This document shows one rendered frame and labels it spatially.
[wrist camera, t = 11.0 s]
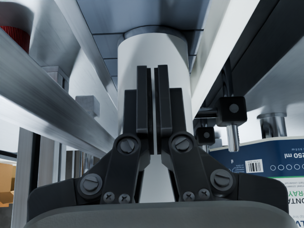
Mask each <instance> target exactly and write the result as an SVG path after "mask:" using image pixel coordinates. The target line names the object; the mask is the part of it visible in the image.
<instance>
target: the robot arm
mask: <svg viewBox="0 0 304 228"><path fill-rule="evenodd" d="M154 82H155V107H156V132H157V154H158V155H161V163H162V164H163V165H164V166H166V167H167V168H168V173H169V178H170V182H171V187H172V192H173V196H174V200H175V201H174V202H158V203H140V198H141V192H142V185H143V177H144V169H145V168H146V167H147V166H148V165H149V164H150V160H151V157H150V155H154V138H153V107H152V79H151V68H147V66H137V89H134V90H125V91H124V105H123V134H121V135H119V136H118V137H117V138H116V139H115V141H114V143H113V148H112V149H111V150H110V151H109V152H108V153H107V154H106V155H105V156H103V157H102V158H101V159H100V160H99V161H98V162H97V163H96V164H94V165H93V166H92V167H91V168H90V169H89V170H88V171H87V172H86V173H85V174H83V175H82V176H81V177H80V178H76V179H74V178H71V179H67V180H63V181H59V182H56V183H52V184H49V185H44V186H40V187H38V188H36V189H34V190H33V191H32V192H31V193H30V194H29V196H28V200H27V217H28V222H27V223H26V225H25V226H24V227H23V228H299V227H298V225H297V223H296V222H295V221H294V219H293V218H292V217H291V216H290V215H289V199H288V190H287V188H286V186H285V185H284V184H283V183H282V182H281V181H280V180H277V179H273V178H268V177H263V176H256V175H252V174H247V173H242V172H239V173H235V172H231V171H230V170H229V169H228V168H226V167H225V166H224V165H223V164H221V163H220V162H219V161H217V160H216V159H215V158H213V157H212V156H211V155H209V154H208V153H207V152H206V151H204V150H203V149H202V148H200V147H199V146H198V145H197V141H196V139H195V137H194V136H193V135H192V134H191V133H189V132H187V130H186V122H185V110H184V101H183V93H182V88H169V76H168V65H158V68H154Z"/></svg>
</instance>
